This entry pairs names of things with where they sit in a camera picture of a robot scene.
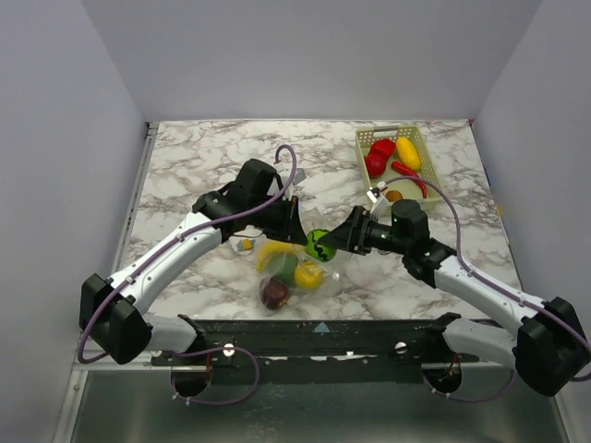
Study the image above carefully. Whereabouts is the clear zip top bag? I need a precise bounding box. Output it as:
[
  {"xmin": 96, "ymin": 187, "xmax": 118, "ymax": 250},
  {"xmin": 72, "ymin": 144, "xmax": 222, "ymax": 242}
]
[{"xmin": 230, "ymin": 202, "xmax": 343, "ymax": 317}]

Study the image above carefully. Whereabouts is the pale green perforated basket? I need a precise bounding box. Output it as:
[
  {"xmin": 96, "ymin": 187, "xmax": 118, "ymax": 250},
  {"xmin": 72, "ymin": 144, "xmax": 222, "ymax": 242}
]
[{"xmin": 356, "ymin": 125, "xmax": 441, "ymax": 210}]

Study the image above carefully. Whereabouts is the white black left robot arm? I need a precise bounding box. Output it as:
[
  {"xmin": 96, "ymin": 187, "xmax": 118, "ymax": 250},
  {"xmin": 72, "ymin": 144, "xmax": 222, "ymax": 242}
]
[{"xmin": 79, "ymin": 159, "xmax": 307, "ymax": 365}]

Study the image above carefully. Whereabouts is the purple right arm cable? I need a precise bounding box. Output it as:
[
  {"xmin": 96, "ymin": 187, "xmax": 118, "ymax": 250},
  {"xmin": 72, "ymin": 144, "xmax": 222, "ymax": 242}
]
[{"xmin": 376, "ymin": 174, "xmax": 591, "ymax": 382}]

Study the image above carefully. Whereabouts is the dark maroon fruit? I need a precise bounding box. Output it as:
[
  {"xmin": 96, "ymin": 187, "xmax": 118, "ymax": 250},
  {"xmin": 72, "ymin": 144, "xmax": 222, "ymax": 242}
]
[{"xmin": 259, "ymin": 277, "xmax": 290, "ymax": 310}]

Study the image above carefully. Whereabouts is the small green watermelon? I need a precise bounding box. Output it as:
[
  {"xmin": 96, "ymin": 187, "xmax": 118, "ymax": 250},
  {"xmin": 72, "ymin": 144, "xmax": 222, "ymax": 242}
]
[{"xmin": 306, "ymin": 229, "xmax": 337, "ymax": 262}]

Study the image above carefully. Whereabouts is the black mounting rail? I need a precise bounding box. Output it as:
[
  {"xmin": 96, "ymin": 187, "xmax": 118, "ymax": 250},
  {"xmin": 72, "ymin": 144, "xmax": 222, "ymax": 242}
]
[{"xmin": 151, "ymin": 320, "xmax": 458, "ymax": 385}]

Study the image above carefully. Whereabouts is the small orange fruit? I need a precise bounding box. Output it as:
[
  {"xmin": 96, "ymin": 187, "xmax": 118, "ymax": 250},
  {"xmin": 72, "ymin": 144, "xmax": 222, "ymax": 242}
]
[{"xmin": 385, "ymin": 190, "xmax": 404, "ymax": 202}]

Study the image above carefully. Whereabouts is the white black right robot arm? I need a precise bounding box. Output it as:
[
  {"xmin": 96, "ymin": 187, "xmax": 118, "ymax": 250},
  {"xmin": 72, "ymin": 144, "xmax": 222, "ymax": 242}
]
[{"xmin": 319, "ymin": 199, "xmax": 590, "ymax": 397}]

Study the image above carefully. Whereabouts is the red chili pepper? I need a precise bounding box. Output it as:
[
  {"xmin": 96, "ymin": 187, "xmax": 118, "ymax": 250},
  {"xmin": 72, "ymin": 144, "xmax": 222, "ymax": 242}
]
[{"xmin": 391, "ymin": 162, "xmax": 428, "ymax": 198}]

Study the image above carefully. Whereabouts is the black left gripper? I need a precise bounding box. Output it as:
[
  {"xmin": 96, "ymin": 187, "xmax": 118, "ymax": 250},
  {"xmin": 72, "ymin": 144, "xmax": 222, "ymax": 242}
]
[{"xmin": 249, "ymin": 194, "xmax": 309, "ymax": 245}]

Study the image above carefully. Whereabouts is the yellow banana bunch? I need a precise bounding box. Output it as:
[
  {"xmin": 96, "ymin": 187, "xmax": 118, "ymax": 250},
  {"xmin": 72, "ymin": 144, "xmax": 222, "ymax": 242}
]
[{"xmin": 256, "ymin": 240, "xmax": 305, "ymax": 272}]

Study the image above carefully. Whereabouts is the green bell pepper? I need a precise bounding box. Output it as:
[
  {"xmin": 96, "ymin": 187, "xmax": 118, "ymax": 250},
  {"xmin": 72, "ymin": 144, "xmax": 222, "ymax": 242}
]
[{"xmin": 267, "ymin": 254, "xmax": 299, "ymax": 286}]

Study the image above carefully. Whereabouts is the yellow mango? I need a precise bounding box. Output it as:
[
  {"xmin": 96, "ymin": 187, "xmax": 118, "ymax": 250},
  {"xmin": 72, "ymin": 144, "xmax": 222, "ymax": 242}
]
[{"xmin": 395, "ymin": 137, "xmax": 422, "ymax": 172}]

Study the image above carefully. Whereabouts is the red round fruit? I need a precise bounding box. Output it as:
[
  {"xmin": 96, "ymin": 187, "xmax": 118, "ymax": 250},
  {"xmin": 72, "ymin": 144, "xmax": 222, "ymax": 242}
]
[{"xmin": 365, "ymin": 153, "xmax": 387, "ymax": 179}]

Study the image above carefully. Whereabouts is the yellow green lemon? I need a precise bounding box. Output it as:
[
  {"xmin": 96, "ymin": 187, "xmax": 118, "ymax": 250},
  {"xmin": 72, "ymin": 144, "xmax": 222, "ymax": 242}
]
[{"xmin": 294, "ymin": 261, "xmax": 324, "ymax": 290}]

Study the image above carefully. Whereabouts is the red bell pepper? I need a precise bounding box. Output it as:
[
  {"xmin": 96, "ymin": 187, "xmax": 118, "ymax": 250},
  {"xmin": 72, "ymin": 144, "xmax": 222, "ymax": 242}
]
[{"xmin": 369, "ymin": 138, "xmax": 396, "ymax": 160}]

